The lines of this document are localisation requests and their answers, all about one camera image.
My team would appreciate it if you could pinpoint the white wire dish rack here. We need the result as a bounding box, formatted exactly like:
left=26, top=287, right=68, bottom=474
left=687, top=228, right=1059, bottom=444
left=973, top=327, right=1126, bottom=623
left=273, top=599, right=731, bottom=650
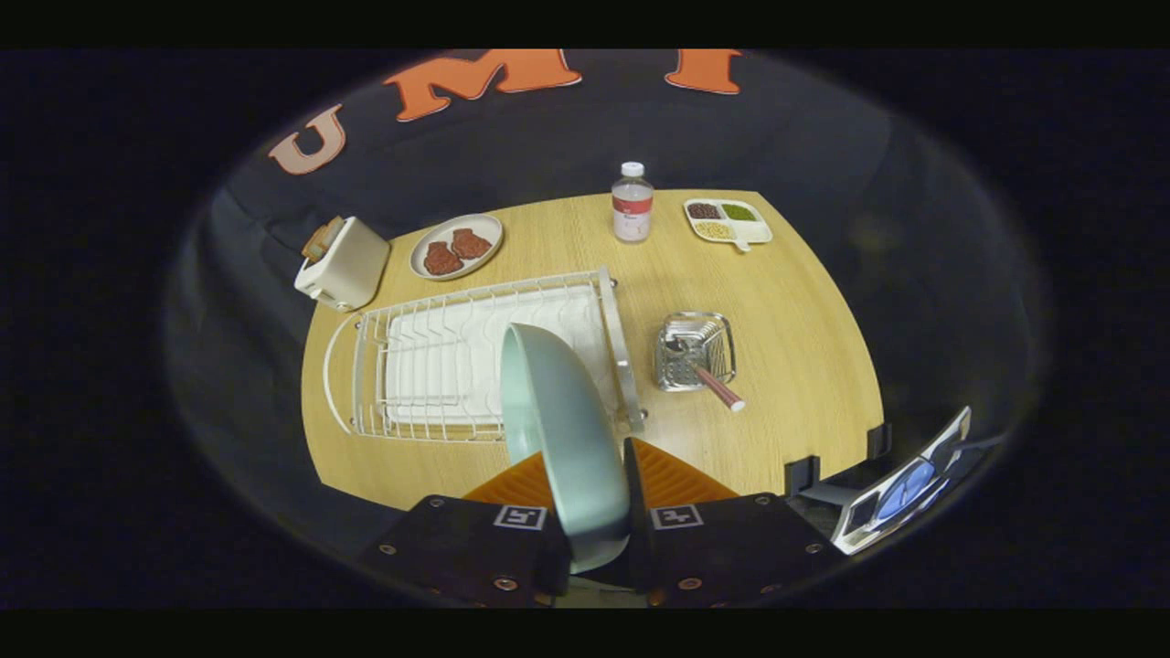
left=323, top=266, right=646, bottom=443

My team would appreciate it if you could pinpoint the white divided snack tray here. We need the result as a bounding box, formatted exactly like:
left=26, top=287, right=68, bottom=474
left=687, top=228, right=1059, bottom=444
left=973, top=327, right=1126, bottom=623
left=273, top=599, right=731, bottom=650
left=683, top=198, right=774, bottom=253

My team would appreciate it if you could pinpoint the metal wire basket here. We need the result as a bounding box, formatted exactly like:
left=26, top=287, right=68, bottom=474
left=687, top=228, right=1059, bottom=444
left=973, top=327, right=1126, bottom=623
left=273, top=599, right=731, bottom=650
left=653, top=311, right=738, bottom=393

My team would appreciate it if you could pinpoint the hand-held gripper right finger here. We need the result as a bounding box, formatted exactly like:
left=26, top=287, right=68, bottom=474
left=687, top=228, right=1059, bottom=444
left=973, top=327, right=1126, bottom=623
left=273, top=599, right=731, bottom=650
left=623, top=437, right=846, bottom=609

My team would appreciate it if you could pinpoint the metal spoon with red handle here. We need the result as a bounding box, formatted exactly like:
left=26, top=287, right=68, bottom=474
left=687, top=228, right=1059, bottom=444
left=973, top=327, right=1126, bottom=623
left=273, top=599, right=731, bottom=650
left=665, top=336, right=747, bottom=413

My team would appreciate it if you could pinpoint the cream toaster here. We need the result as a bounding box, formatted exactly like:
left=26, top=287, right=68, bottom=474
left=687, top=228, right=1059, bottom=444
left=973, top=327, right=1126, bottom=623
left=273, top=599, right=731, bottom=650
left=293, top=216, right=392, bottom=313

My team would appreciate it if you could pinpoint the toast slice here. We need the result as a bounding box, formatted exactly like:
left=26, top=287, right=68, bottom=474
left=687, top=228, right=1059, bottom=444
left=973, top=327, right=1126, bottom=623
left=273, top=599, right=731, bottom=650
left=302, top=216, right=345, bottom=264

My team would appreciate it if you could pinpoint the white-framed tablet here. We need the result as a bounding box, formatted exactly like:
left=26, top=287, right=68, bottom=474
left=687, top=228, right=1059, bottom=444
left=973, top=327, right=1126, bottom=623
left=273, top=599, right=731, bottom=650
left=830, top=406, right=973, bottom=557

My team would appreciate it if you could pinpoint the pale green plate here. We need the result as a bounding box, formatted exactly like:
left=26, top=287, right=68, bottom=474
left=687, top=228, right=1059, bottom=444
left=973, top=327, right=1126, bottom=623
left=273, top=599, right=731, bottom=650
left=499, top=322, right=632, bottom=575

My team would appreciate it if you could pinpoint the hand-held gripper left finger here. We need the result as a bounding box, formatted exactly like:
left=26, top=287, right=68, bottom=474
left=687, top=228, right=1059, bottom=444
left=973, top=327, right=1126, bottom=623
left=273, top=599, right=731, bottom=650
left=359, top=450, right=574, bottom=609

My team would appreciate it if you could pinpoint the clear bottle with red label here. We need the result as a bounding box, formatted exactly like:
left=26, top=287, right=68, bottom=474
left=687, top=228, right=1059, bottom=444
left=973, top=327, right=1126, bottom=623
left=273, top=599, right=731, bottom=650
left=611, top=162, right=655, bottom=245

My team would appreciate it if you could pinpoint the beige plate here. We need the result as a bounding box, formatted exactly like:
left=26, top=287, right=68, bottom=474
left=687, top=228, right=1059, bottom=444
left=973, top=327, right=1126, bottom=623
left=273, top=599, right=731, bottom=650
left=409, top=213, right=505, bottom=281

